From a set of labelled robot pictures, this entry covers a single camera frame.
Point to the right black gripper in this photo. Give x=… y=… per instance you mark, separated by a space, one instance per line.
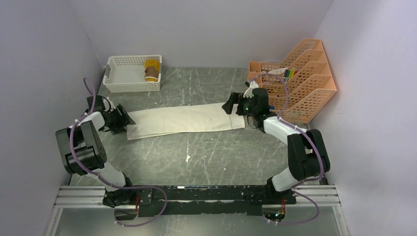
x=235 y=98

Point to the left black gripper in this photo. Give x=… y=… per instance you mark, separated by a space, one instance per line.
x=123 y=120

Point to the white towel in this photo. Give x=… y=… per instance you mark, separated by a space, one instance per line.
x=182 y=119

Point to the yellow brown bear towel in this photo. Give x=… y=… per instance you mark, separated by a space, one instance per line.
x=152 y=69

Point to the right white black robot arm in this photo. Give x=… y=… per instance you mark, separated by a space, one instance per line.
x=307 y=155

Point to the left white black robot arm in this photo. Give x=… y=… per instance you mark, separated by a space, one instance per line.
x=83 y=153

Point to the orange plastic file organizer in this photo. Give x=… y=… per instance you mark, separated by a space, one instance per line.
x=306 y=93

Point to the colourful pens in organizer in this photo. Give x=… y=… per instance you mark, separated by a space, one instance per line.
x=289 y=73

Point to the white plastic basket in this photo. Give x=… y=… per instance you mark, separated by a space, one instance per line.
x=127 y=74

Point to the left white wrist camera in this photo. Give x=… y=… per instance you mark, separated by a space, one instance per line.
x=111 y=105

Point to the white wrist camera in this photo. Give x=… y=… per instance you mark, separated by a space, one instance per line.
x=111 y=105
x=250 y=87

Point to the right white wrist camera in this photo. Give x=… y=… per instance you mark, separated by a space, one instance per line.
x=250 y=87

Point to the aluminium rail frame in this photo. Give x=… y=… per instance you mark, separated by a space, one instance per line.
x=203 y=184

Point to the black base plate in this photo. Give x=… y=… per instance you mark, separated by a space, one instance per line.
x=193 y=200

